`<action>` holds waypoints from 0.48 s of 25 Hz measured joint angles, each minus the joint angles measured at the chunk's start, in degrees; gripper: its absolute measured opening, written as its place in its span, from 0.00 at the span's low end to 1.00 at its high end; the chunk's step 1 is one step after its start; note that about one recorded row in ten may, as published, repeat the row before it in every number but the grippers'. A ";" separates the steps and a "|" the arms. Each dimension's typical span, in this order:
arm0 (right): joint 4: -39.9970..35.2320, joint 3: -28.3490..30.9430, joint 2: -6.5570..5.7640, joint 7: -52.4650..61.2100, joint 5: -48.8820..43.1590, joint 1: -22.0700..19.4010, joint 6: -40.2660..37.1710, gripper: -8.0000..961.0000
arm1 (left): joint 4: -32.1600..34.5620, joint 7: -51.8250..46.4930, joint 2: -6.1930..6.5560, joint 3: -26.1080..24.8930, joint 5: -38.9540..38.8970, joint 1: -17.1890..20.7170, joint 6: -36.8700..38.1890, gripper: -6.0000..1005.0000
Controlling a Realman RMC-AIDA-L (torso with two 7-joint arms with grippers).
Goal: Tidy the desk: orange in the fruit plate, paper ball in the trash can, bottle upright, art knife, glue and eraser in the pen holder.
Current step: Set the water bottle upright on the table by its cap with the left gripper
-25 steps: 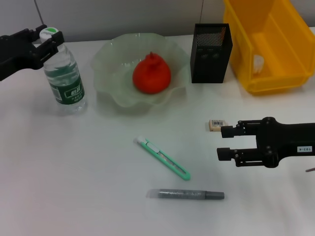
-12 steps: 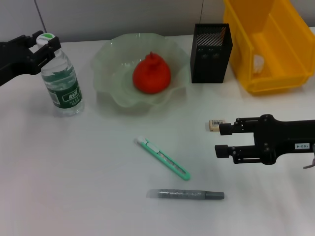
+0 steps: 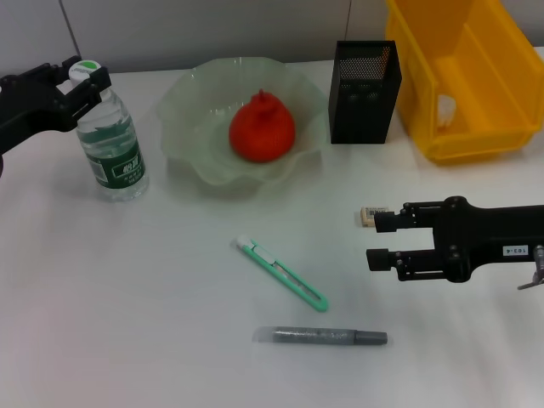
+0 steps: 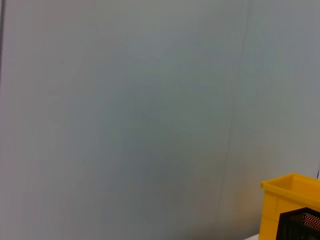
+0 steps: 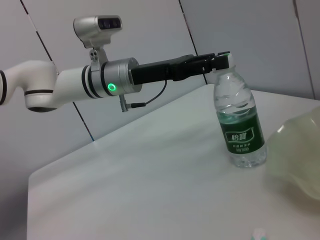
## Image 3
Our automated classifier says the green glass fruit plate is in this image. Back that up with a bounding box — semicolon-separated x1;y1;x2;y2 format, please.
157;55;329;200

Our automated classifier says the green utility knife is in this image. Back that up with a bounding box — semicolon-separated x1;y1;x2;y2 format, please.
232;235;330;314

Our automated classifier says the right arm cable with plugs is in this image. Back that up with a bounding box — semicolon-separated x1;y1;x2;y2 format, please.
517;244;544;291

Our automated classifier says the clear water bottle green label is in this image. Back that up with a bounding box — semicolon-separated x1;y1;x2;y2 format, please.
67;59;150;203

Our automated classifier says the beige eraser with barcode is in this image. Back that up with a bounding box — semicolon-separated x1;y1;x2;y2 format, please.
360;206;390;230

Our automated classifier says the black mesh pen holder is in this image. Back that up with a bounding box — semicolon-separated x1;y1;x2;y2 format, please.
328;40;403;145

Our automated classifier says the red pumpkin-shaped toy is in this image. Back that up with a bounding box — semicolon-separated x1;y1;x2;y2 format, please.
228;88;297;164

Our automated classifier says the grey marker pen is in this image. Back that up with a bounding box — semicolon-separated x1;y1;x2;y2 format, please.
253;326;388;347

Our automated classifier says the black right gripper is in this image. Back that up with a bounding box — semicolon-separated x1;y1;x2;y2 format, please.
365;195;544;285

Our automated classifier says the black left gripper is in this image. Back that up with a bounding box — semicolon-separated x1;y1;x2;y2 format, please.
0;54;113;155

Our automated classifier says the yellow plastic bin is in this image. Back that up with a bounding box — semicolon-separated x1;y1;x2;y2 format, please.
384;0;544;166

